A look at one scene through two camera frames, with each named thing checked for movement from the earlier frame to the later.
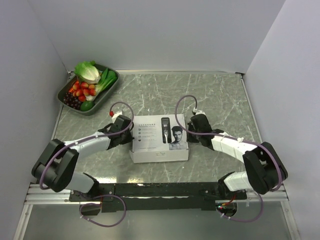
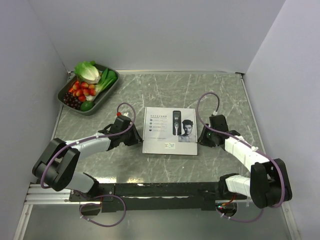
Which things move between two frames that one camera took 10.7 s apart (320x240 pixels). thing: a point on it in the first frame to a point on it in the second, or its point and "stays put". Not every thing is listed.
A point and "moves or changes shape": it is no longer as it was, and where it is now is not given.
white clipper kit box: [158, 138] moves or changes shape
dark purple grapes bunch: [72, 101] stays put
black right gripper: [189, 139] to [202, 139]
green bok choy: [107, 79] stays put
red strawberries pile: [83, 89] stays put
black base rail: [121, 197] stays put
